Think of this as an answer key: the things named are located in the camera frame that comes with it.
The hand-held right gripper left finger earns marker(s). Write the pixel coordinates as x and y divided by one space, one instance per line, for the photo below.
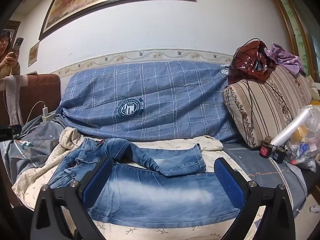
96 180

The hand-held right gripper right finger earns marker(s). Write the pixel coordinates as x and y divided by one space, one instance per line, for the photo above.
228 180

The blue denim pants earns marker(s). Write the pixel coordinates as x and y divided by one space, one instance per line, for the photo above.
150 192

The white lace cloth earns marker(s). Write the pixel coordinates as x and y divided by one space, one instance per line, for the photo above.
13 105

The grey printed quilt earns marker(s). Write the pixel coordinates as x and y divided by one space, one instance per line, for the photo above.
37 140

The blue mattress sheet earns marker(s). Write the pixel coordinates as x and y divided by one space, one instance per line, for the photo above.
262 165

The white charger plug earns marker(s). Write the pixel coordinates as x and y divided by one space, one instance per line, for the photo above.
45 111

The white power strip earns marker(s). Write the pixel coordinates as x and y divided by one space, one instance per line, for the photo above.
48 117

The small bottle with red label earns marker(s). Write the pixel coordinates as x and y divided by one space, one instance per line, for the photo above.
265 150

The cream floral blanket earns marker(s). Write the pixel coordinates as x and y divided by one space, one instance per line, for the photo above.
37 180

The small dark bottle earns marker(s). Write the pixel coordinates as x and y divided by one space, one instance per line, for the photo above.
280 155

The roll of clear plastic bags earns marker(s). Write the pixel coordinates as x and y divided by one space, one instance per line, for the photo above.
290 128

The small framed picture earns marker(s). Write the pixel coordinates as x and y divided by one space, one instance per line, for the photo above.
33 54

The striped floral cushion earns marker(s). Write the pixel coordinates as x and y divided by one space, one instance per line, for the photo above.
270 105

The clear plastic bag of sundries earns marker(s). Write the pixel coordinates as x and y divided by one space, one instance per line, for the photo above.
307 140

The blue plaid bed cover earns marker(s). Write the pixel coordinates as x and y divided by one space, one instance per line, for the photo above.
162 92

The red plastic bag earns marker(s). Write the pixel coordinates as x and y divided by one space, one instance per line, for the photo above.
246 65

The purple cloth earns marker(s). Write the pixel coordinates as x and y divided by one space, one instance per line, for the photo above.
290 60

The gold framed bamboo picture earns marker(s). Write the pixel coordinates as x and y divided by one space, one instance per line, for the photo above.
297 25

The brown wooden door frame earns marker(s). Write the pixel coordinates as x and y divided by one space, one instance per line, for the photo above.
15 28

